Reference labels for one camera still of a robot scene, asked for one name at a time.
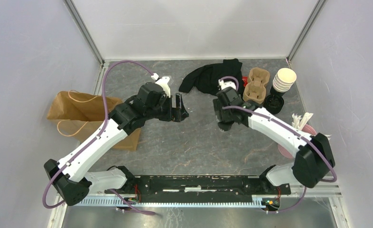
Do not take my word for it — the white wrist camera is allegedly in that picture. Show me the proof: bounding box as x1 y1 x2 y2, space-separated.
218 79 237 91
150 73 172 97

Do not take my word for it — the stack of black lids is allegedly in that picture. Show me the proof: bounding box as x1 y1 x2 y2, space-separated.
263 94 284 114

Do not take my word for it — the brown cardboard cup carrier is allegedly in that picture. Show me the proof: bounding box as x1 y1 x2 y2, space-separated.
242 67 270 105

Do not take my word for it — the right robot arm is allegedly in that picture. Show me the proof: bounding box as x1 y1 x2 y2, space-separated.
213 87 337 194

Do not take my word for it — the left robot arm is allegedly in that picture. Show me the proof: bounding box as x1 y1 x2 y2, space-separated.
44 82 189 206

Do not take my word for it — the black cloth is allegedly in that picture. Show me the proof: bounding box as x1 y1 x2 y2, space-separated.
178 58 244 95

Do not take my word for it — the pink straw holder cup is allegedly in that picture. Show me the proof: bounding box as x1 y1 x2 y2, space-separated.
278 124 317 159

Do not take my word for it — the red small object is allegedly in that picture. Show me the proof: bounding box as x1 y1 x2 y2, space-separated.
242 76 248 86

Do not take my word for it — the brown paper bag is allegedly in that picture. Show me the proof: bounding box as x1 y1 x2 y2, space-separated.
47 90 142 152

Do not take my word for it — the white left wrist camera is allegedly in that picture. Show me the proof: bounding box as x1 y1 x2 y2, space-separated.
150 73 172 97

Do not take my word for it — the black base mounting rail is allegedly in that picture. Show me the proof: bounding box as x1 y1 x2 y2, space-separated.
116 175 291 203

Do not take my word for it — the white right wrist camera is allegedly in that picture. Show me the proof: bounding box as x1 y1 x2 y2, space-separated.
218 79 237 91

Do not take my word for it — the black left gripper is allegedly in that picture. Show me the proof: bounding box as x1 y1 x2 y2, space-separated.
145 93 189 123

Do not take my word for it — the stack of white paper cups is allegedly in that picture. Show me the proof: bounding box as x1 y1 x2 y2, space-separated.
270 68 297 96

